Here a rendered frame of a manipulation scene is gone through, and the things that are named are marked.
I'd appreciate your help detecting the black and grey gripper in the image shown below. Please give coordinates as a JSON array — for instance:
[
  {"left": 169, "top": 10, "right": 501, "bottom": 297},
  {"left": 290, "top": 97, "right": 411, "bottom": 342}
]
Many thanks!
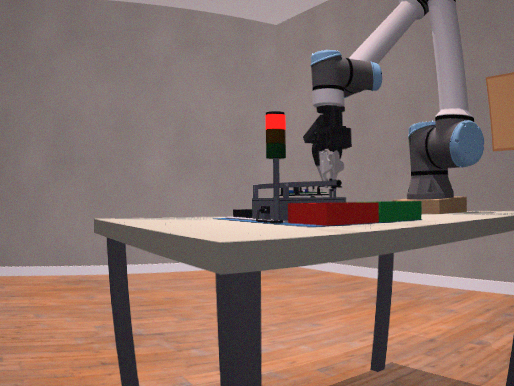
[{"left": 312, "top": 105, "right": 352, "bottom": 181}]

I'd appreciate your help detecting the green bin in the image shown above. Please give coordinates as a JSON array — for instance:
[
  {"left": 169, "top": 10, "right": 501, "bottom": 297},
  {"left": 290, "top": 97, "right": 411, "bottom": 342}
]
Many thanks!
[{"left": 379, "top": 201, "right": 422, "bottom": 222}]

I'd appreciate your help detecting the red bin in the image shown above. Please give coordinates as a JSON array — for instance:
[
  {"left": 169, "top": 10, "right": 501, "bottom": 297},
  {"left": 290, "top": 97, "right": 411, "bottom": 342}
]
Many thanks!
[{"left": 288, "top": 202, "right": 379, "bottom": 226}]

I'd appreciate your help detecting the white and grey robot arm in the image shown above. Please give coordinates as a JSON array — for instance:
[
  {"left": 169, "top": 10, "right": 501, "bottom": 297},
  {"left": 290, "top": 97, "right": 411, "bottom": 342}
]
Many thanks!
[{"left": 311, "top": 0, "right": 484, "bottom": 200}]

